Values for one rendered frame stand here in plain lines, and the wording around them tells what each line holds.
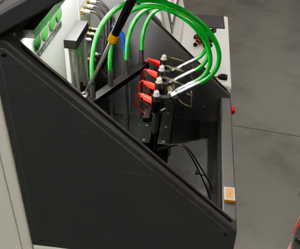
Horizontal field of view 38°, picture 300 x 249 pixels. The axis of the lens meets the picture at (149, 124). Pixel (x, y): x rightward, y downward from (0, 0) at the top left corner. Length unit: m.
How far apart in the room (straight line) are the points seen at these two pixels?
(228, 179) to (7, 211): 0.64
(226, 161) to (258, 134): 1.77
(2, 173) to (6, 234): 0.25
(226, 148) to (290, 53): 2.97
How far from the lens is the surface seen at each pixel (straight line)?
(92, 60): 1.30
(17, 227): 1.33
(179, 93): 1.30
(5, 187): 1.21
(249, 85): 3.68
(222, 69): 1.81
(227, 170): 1.35
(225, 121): 1.55
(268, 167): 2.88
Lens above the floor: 1.84
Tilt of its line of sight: 36 degrees down
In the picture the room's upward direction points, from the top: 2 degrees clockwise
